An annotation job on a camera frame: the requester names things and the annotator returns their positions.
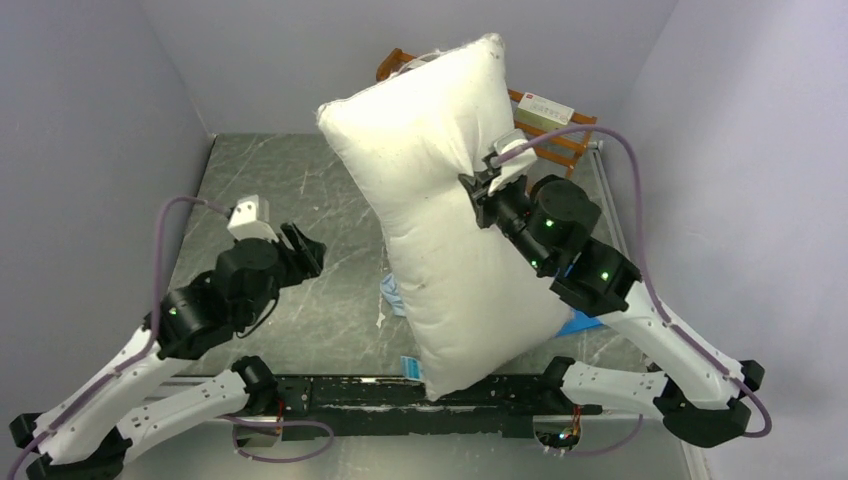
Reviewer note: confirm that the blue foam pad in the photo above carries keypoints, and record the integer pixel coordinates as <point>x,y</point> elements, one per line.
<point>577,323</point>

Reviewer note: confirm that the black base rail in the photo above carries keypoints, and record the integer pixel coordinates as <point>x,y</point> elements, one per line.
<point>354,406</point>

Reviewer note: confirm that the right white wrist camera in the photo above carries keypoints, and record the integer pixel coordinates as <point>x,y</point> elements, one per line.
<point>513,157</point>

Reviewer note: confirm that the white red carton box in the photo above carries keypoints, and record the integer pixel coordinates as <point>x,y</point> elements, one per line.
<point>542,113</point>

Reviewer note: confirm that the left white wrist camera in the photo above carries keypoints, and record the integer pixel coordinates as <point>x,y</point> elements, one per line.
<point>250,218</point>

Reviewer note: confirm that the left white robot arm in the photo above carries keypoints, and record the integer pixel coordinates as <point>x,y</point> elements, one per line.
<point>108,422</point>

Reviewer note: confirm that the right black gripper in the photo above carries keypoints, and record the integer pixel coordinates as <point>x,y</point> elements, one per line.
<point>481,201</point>

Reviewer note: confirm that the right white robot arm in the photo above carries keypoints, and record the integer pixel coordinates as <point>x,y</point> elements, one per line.
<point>700,395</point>

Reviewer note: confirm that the orange wooden shelf rack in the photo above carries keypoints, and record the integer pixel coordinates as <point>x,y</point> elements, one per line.
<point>564,151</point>

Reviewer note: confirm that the white pillow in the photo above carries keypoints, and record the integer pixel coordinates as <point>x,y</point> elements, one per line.
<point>472,301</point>

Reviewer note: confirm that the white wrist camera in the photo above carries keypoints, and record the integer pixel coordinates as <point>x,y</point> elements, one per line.
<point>513,157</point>
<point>250,218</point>

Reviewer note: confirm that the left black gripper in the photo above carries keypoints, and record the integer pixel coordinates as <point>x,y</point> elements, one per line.
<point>305,260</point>

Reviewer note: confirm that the light blue pillowcase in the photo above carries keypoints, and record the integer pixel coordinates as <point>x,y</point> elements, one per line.
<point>390,293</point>

